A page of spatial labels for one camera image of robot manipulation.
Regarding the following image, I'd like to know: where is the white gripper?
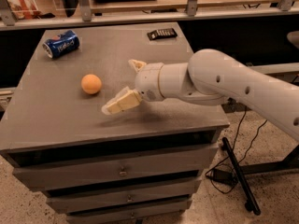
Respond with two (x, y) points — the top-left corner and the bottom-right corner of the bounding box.
(101, 59), (164, 115)

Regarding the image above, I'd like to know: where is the black cable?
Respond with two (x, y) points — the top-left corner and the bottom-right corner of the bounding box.
(205, 107), (268, 195)

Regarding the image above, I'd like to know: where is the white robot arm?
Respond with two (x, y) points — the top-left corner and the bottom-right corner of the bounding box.
(102, 49), (299, 140)

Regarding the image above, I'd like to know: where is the orange fruit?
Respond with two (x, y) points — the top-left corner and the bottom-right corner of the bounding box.
(81, 74), (102, 94)

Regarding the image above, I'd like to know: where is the black metal stand leg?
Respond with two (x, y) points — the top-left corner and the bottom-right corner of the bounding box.
(222, 137), (261, 216)

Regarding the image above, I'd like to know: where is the black power adapter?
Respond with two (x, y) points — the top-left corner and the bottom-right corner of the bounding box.
(211, 169), (234, 185)

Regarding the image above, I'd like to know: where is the metal railing frame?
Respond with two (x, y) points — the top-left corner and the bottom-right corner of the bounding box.
(0, 0), (298, 31)

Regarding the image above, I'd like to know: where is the red white package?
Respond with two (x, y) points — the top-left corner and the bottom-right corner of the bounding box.
(7, 0), (41, 20)

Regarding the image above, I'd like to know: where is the grey drawer cabinet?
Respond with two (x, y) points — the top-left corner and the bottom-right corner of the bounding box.
(0, 24), (228, 224)

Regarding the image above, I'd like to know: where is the blue pepsi can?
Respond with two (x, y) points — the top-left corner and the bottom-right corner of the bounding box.
(42, 30), (79, 59)

